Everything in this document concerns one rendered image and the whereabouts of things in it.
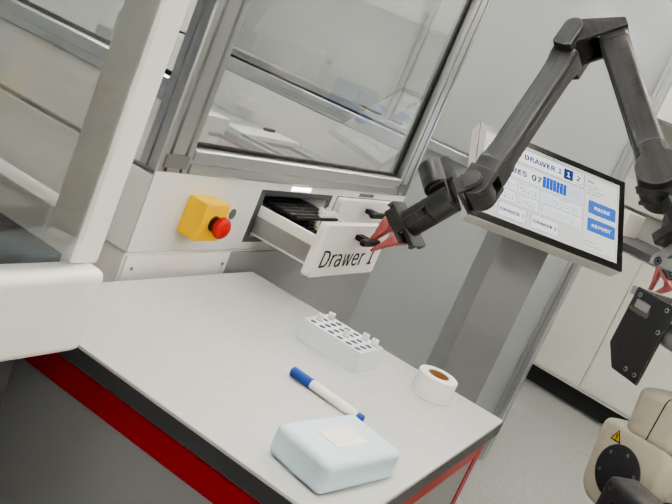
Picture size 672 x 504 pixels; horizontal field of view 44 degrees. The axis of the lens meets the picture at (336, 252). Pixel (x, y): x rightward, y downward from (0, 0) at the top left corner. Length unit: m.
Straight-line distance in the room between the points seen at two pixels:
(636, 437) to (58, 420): 1.01
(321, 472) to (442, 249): 2.51
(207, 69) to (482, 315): 1.45
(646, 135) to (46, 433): 1.12
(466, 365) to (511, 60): 1.33
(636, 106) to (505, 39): 1.83
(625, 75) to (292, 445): 1.02
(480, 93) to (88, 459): 2.58
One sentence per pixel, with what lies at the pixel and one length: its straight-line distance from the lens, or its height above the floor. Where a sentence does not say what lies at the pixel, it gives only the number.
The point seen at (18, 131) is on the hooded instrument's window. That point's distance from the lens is 0.83.
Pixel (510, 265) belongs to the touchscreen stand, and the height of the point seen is 0.85.
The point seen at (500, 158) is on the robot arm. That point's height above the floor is 1.16.
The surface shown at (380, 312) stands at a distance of 3.57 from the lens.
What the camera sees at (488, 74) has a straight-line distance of 3.45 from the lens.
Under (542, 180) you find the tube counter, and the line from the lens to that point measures 2.53.
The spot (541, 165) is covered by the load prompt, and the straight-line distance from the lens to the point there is 2.55.
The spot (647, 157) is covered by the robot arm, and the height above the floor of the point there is 1.27.
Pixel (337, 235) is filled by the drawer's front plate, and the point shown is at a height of 0.91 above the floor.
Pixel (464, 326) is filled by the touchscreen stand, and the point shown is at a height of 0.62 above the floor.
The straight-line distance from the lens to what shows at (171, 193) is 1.43.
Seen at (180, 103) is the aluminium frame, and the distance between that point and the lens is 1.36.
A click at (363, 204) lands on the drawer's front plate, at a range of 2.00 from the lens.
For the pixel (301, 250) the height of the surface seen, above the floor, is 0.86.
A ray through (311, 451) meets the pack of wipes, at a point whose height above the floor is 0.80.
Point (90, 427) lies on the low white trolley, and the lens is 1.16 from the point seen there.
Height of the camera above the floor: 1.23
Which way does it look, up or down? 13 degrees down
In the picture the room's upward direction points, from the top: 23 degrees clockwise
